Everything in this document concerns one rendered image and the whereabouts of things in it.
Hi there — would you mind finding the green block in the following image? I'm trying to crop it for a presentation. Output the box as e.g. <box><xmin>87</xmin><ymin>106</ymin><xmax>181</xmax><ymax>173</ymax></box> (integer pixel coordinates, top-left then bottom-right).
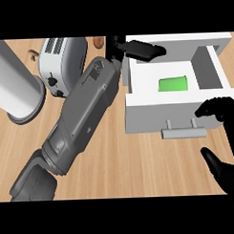
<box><xmin>158</xmin><ymin>75</ymin><xmax>189</xmax><ymax>93</ymax></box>

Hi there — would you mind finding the white toaster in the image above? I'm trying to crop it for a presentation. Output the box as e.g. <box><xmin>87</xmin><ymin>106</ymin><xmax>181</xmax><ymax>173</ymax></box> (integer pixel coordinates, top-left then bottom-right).
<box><xmin>37</xmin><ymin>37</ymin><xmax>91</xmax><ymax>99</ymax></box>

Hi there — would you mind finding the white open drawer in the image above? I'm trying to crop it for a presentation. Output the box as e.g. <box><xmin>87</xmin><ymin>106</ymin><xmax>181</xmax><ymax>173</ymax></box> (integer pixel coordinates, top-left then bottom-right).
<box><xmin>120</xmin><ymin>32</ymin><xmax>234</xmax><ymax>135</ymax></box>

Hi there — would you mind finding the white cylinder with grey base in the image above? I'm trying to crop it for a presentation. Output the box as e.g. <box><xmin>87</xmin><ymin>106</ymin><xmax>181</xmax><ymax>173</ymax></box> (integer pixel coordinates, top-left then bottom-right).
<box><xmin>0</xmin><ymin>38</ymin><xmax>48</xmax><ymax>126</ymax></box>

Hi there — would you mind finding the grey drawer handle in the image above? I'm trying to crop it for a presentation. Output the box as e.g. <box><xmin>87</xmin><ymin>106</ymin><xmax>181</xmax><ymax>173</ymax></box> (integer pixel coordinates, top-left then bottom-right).
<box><xmin>160</xmin><ymin>117</ymin><xmax>207</xmax><ymax>140</ymax></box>

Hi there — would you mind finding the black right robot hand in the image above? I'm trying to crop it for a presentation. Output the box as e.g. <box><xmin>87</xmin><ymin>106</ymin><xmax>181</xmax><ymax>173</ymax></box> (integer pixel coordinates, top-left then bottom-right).
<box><xmin>194</xmin><ymin>96</ymin><xmax>234</xmax><ymax>196</ymax></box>

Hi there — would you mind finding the brown round object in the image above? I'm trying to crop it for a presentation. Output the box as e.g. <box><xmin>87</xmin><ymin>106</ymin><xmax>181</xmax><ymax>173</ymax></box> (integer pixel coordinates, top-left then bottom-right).
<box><xmin>94</xmin><ymin>36</ymin><xmax>105</xmax><ymax>49</ymax></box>

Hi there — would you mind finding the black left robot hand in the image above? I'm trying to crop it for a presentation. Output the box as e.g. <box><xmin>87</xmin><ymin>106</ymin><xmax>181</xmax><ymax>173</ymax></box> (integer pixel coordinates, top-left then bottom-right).
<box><xmin>105</xmin><ymin>34</ymin><xmax>168</xmax><ymax>65</ymax></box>

